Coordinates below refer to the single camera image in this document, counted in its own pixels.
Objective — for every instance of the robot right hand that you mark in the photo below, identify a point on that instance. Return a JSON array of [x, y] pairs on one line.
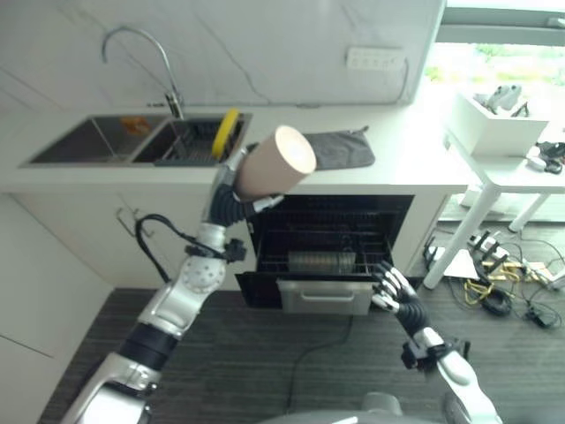
[[408, 305]]

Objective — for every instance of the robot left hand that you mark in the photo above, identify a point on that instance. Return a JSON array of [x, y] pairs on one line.
[[226, 207]]

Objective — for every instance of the brown cylindrical cup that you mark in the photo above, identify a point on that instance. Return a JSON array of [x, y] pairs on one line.
[[276, 165]]

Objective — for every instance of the robot right arm silver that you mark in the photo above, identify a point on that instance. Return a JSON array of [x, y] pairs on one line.
[[459, 371]]

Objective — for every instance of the robot left arm silver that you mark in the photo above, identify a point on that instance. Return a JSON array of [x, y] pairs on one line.
[[167, 318]]

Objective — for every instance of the black built-in dishwasher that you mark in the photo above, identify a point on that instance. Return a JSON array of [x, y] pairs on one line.
[[397, 221]]

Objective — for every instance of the clear glass dishes stack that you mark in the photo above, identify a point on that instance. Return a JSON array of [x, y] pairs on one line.
[[320, 261]]

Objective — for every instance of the white device with black antennas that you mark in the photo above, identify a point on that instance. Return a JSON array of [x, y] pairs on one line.
[[433, 256]]

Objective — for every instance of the dark dish rack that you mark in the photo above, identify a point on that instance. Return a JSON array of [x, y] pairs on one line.
[[190, 146]]

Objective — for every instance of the yellow plate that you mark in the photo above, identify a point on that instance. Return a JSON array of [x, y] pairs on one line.
[[223, 132]]

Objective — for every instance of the white floor power strip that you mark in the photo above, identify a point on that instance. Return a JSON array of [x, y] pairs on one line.
[[487, 247]]

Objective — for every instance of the metal cabinet hook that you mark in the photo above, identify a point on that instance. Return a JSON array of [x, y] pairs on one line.
[[125, 218]]

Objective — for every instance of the robot grey torso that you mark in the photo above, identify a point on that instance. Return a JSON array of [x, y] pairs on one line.
[[353, 406]]

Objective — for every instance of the orange sponge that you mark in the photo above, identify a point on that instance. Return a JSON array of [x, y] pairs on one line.
[[133, 125]]

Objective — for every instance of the grey cloth mat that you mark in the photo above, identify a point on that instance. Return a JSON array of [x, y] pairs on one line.
[[342, 148]]

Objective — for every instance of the black power adapter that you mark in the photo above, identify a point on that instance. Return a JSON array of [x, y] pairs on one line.
[[540, 315]]

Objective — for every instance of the stainless steel double sink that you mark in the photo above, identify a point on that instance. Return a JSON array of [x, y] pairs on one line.
[[88, 141]]

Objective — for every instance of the chrome gooseneck faucet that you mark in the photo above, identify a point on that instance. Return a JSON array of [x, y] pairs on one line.
[[165, 66]]

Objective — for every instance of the white table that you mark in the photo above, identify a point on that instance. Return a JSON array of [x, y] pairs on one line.
[[499, 176]]

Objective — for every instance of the white box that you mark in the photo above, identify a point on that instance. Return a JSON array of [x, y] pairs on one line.
[[499, 128]]

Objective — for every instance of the black and white gadget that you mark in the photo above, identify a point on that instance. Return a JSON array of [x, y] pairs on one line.
[[549, 156]]

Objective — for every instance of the black clip tool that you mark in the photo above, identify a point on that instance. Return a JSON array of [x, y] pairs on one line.
[[522, 110]]

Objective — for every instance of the white controller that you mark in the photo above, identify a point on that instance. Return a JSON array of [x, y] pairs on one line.
[[505, 95]]

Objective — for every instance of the white wall socket strip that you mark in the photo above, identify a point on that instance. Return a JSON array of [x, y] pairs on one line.
[[375, 58]]

